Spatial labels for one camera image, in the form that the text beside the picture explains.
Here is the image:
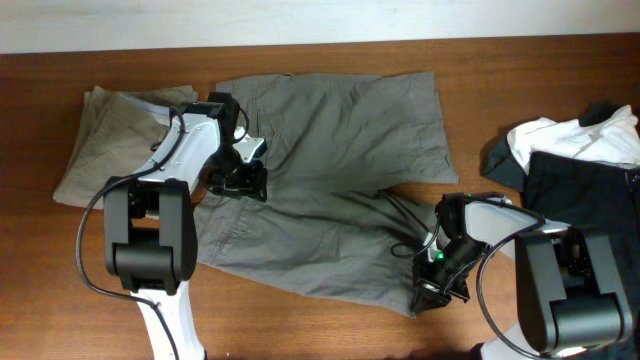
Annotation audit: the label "grey cargo shorts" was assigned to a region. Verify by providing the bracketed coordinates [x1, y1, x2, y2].
[195, 72, 458, 315]

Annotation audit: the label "beige shorts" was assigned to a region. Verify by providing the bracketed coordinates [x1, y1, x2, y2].
[53, 85, 198, 208]

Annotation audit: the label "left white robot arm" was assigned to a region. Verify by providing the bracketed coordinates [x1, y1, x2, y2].
[100, 92, 268, 359]

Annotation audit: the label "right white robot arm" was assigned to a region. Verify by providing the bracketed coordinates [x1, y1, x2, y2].
[410, 193, 634, 359]

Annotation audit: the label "black garment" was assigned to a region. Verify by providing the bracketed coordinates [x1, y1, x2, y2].
[481, 102, 640, 360]

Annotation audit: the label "white shirt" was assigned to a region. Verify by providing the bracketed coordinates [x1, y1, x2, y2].
[506, 105, 639, 174]

